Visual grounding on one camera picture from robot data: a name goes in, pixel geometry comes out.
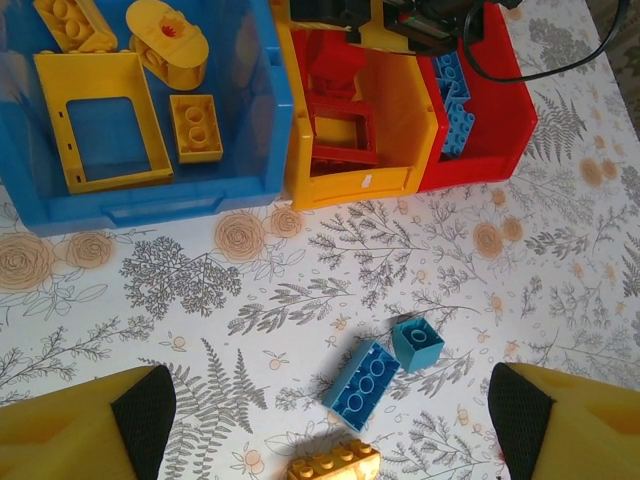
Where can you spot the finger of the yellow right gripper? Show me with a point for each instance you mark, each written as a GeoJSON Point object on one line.
{"type": "Point", "coordinates": [380, 37]}

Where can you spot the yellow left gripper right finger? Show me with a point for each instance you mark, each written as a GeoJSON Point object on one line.
{"type": "Point", "coordinates": [590, 440]}

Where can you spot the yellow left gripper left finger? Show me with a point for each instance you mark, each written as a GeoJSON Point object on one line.
{"type": "Point", "coordinates": [55, 440]}

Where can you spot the blue wide lego brick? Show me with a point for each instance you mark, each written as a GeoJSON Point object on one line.
{"type": "Point", "coordinates": [460, 130]}

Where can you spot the yellow lego window frame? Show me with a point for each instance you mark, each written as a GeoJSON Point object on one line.
{"type": "Point", "coordinates": [50, 125]}

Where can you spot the red lego block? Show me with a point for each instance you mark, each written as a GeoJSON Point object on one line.
{"type": "Point", "coordinates": [335, 60]}

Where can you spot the yellow plastic bin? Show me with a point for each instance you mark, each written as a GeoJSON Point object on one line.
{"type": "Point", "coordinates": [400, 125]}

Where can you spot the blue plastic bin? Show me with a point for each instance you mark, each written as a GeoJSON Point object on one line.
{"type": "Point", "coordinates": [240, 125]}

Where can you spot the red plastic bin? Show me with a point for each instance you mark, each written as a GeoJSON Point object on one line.
{"type": "Point", "coordinates": [505, 125]}

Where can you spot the yellow round lego piece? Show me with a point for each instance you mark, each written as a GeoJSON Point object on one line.
{"type": "Point", "coordinates": [167, 50]}

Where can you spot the teal small lego brick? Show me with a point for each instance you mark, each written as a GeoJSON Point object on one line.
{"type": "Point", "coordinates": [417, 350]}

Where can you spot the blue long lego brick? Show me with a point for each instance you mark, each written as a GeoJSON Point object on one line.
{"type": "Point", "coordinates": [362, 385]}

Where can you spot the yellow long lego brick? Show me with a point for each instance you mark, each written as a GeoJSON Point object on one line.
{"type": "Point", "coordinates": [75, 25]}

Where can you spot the yellow curved lego brick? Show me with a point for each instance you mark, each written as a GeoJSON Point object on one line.
{"type": "Point", "coordinates": [330, 462]}

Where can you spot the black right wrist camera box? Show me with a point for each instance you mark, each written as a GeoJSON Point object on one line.
{"type": "Point", "coordinates": [430, 22]}

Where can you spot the red lego window frame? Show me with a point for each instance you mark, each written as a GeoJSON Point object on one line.
{"type": "Point", "coordinates": [320, 105]}

